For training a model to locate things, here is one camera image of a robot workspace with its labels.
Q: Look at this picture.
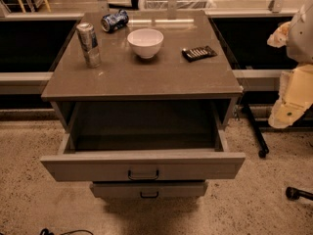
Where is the grey top drawer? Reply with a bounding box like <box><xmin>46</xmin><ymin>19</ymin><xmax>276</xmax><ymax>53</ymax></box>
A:
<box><xmin>41</xmin><ymin>101</ymin><xmax>245</xmax><ymax>182</ymax></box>

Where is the grey drawer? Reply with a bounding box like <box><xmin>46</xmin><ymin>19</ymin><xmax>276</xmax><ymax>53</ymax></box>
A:
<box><xmin>41</xmin><ymin>101</ymin><xmax>245</xmax><ymax>182</ymax></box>
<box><xmin>90</xmin><ymin>180</ymin><xmax>207</xmax><ymax>199</ymax></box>

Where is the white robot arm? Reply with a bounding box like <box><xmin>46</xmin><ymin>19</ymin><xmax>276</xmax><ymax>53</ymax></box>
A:
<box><xmin>267</xmin><ymin>0</ymin><xmax>313</xmax><ymax>129</ymax></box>

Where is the grey drawer cabinet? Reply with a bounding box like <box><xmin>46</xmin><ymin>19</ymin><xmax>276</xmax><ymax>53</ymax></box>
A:
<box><xmin>40</xmin><ymin>10</ymin><xmax>245</xmax><ymax>201</ymax></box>

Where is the grey bottom drawer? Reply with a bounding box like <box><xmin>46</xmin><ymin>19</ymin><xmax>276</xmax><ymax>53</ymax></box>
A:
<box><xmin>90</xmin><ymin>180</ymin><xmax>207</xmax><ymax>199</ymax></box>

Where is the black stand leg with caster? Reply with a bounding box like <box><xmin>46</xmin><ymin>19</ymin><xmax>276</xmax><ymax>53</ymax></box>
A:
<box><xmin>243</xmin><ymin>104</ymin><xmax>269</xmax><ymax>159</ymax></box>

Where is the black caster at right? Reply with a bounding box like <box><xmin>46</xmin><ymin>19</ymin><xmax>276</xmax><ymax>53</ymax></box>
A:
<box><xmin>286</xmin><ymin>187</ymin><xmax>313</xmax><ymax>201</ymax></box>

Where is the dark snack bar packet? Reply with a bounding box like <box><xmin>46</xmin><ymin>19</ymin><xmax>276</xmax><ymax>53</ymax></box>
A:
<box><xmin>182</xmin><ymin>45</ymin><xmax>217</xmax><ymax>62</ymax></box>

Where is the white ceramic bowl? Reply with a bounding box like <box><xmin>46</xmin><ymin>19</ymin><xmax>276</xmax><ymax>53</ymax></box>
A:
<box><xmin>127</xmin><ymin>28</ymin><xmax>164</xmax><ymax>59</ymax></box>

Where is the blue soda can lying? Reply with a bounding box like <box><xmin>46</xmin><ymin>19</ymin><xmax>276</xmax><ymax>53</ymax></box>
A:
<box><xmin>101</xmin><ymin>10</ymin><xmax>129</xmax><ymax>32</ymax></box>

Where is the tall silver drink can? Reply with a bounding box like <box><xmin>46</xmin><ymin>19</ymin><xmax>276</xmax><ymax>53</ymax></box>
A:
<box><xmin>76</xmin><ymin>23</ymin><xmax>101</xmax><ymax>68</ymax></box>

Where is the wire mesh basket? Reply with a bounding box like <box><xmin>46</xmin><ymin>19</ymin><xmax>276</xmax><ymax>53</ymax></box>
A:
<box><xmin>139</xmin><ymin>0</ymin><xmax>217</xmax><ymax>10</ymax></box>

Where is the black cable on floor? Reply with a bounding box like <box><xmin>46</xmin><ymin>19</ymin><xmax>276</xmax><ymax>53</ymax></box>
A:
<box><xmin>39</xmin><ymin>227</ymin><xmax>95</xmax><ymax>235</ymax></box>

